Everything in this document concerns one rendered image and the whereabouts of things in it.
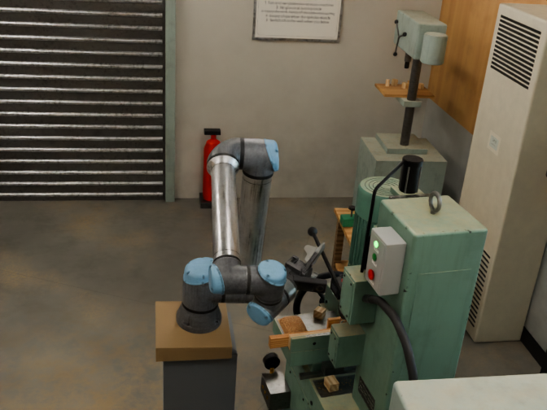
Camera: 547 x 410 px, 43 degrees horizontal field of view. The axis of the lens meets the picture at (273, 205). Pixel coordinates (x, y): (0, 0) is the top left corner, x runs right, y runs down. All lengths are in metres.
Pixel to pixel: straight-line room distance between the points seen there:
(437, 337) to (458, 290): 0.16
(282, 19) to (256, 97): 0.60
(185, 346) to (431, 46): 2.36
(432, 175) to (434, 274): 2.81
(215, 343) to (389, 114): 3.08
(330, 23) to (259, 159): 2.78
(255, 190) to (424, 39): 2.04
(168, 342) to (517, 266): 2.01
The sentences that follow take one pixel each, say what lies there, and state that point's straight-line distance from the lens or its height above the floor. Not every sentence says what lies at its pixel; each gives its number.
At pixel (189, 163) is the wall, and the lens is 5.34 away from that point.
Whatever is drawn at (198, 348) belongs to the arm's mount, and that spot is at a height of 0.61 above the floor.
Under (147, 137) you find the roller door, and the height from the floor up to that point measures 0.52.
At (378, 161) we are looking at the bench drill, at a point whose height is 0.70.
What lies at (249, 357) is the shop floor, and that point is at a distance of 3.79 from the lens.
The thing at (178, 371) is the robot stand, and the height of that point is 0.47.
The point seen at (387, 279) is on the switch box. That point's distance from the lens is 1.90.
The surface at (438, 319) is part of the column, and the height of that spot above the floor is 1.24.
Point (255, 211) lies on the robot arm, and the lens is 2.60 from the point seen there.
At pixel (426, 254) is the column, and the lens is 1.87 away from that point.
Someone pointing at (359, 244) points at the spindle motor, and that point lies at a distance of 2.23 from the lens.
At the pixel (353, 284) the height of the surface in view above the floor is 1.29.
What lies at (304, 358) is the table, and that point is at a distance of 2.39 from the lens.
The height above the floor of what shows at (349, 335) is 1.08.
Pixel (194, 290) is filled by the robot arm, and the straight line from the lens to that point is 2.80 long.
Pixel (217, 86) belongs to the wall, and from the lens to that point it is 5.15.
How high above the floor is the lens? 2.34
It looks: 26 degrees down
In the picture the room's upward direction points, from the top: 4 degrees clockwise
